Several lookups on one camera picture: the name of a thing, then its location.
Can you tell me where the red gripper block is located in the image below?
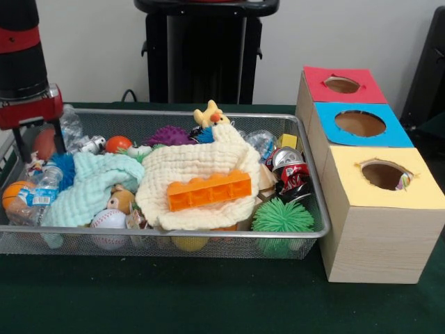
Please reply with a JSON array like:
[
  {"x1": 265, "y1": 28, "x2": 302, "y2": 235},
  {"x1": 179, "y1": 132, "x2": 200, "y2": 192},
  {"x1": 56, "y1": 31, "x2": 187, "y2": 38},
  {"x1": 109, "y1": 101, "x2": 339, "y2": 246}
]
[{"x1": 0, "y1": 83, "x2": 67, "y2": 164}]

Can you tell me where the blue spiky ball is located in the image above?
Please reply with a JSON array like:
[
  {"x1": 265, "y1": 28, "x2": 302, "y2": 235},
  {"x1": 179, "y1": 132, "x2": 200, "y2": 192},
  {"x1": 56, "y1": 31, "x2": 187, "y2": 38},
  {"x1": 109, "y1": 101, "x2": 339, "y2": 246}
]
[{"x1": 51, "y1": 152, "x2": 76, "y2": 191}]

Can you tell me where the silver toy robot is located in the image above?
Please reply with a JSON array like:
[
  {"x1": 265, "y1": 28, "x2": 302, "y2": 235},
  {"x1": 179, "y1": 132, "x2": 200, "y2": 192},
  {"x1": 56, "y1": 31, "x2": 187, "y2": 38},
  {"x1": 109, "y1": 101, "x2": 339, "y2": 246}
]
[{"x1": 74, "y1": 135, "x2": 107, "y2": 154}]

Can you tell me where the mint green knitted cloth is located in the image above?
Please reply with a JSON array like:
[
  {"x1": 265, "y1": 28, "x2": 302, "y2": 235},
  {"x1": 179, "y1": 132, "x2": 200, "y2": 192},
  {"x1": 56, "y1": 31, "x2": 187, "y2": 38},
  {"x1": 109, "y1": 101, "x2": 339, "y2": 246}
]
[{"x1": 40, "y1": 151, "x2": 146, "y2": 250}]

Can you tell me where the small red ball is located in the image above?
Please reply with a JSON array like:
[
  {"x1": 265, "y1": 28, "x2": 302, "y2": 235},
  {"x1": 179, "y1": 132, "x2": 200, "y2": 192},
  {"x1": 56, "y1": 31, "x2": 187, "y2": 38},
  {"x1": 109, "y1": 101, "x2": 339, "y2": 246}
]
[{"x1": 104, "y1": 135, "x2": 134, "y2": 154}]

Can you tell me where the cream waffle cloth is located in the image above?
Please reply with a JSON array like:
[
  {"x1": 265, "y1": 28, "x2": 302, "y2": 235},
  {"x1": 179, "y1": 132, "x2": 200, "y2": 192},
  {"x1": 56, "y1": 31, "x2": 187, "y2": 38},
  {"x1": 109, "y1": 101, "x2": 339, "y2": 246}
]
[{"x1": 134, "y1": 123, "x2": 262, "y2": 231}]

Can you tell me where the orange plastic compartment tray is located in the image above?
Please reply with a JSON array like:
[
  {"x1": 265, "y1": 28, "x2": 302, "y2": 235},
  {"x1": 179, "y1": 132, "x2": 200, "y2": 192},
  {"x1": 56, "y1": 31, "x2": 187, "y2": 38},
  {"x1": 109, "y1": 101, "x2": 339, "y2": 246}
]
[{"x1": 166, "y1": 170, "x2": 253, "y2": 212}]

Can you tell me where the colourful polka dot cloth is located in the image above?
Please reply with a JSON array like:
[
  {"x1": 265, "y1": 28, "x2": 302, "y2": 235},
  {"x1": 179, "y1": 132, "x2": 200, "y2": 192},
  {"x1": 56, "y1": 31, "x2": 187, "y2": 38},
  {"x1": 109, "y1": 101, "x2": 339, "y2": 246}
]
[{"x1": 395, "y1": 172, "x2": 414, "y2": 191}]

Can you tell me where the wooden box with three holes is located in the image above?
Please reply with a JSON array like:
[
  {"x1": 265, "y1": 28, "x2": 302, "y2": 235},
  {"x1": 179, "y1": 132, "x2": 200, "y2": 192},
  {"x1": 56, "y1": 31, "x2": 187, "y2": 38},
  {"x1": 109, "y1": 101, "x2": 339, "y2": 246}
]
[{"x1": 295, "y1": 65, "x2": 445, "y2": 285}]

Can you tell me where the small brown football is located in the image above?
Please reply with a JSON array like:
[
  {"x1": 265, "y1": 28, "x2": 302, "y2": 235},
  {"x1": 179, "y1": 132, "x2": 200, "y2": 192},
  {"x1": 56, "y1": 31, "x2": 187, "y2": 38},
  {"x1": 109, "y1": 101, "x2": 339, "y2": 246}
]
[{"x1": 33, "y1": 128, "x2": 58, "y2": 160}]

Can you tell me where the white baseball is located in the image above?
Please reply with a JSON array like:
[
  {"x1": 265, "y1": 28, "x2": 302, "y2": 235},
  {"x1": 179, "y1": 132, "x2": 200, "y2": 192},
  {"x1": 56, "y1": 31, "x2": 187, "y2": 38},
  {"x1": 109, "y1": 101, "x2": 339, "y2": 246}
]
[{"x1": 90, "y1": 209, "x2": 128, "y2": 251}]

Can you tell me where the yellow plush duck toy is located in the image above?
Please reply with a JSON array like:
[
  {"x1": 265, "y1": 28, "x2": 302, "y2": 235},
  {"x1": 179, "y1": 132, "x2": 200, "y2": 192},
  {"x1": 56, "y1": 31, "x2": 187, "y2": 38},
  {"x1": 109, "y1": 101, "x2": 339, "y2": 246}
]
[{"x1": 193, "y1": 100, "x2": 232, "y2": 130}]

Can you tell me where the dark green table cloth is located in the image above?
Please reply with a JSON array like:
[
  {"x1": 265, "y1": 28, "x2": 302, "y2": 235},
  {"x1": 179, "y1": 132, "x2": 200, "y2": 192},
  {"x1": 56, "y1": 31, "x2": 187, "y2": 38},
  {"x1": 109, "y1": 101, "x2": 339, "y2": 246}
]
[{"x1": 0, "y1": 100, "x2": 445, "y2": 334}]

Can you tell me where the silver soda can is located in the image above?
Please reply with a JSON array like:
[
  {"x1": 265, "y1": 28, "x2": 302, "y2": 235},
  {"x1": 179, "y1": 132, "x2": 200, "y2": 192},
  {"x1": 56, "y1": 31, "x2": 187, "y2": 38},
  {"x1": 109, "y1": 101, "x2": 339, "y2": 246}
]
[{"x1": 270, "y1": 146, "x2": 307, "y2": 173}]

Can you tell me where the large green spiky ball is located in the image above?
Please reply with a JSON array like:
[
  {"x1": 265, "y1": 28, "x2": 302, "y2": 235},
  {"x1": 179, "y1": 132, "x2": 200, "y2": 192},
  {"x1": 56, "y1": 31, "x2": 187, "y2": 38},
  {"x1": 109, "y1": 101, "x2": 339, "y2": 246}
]
[{"x1": 252, "y1": 198, "x2": 316, "y2": 257}]

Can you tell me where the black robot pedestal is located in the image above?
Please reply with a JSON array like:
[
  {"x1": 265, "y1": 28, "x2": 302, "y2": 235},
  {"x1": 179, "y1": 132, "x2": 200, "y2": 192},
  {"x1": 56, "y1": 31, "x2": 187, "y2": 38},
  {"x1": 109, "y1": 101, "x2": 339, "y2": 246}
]
[{"x1": 133, "y1": 0, "x2": 281, "y2": 104}]

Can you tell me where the shallow wire mesh bin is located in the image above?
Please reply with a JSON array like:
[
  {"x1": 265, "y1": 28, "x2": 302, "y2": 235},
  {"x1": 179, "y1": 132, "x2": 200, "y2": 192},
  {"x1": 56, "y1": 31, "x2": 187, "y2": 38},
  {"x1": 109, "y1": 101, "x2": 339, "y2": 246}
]
[{"x1": 0, "y1": 107, "x2": 330, "y2": 260}]

